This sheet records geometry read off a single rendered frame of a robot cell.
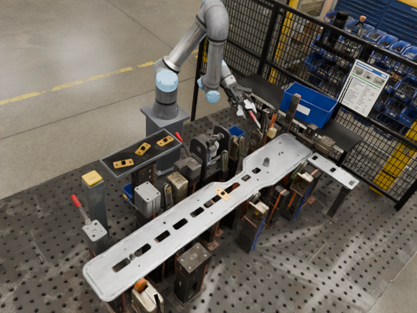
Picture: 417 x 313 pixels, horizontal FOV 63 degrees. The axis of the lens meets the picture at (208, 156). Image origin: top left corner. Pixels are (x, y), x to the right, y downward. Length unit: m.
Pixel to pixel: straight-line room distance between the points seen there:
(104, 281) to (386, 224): 1.66
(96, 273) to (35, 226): 0.65
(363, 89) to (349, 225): 0.80
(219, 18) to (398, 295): 2.33
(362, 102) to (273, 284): 1.17
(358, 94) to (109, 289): 1.70
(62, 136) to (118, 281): 2.32
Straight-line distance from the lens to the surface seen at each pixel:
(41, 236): 1.96
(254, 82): 2.48
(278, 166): 1.90
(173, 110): 1.87
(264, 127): 1.93
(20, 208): 2.08
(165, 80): 1.79
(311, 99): 2.34
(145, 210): 1.53
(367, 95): 2.21
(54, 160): 3.30
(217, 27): 1.70
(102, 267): 1.44
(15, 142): 3.57
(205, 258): 1.43
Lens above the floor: 2.26
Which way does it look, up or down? 43 degrees down
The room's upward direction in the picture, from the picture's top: 10 degrees clockwise
